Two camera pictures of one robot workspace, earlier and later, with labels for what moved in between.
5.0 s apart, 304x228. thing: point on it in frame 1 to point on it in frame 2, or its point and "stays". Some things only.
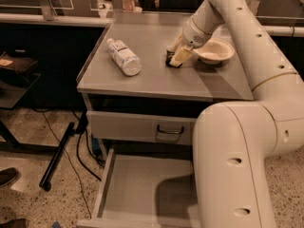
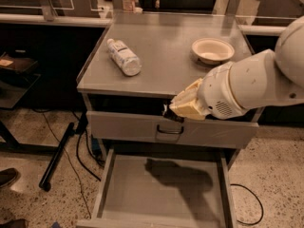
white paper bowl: (216, 51) stays
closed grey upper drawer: (141, 127) stays
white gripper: (194, 35) to (216, 90)
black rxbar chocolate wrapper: (169, 55) to (166, 112)
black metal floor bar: (47, 175) stays
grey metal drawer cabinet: (143, 115) stays
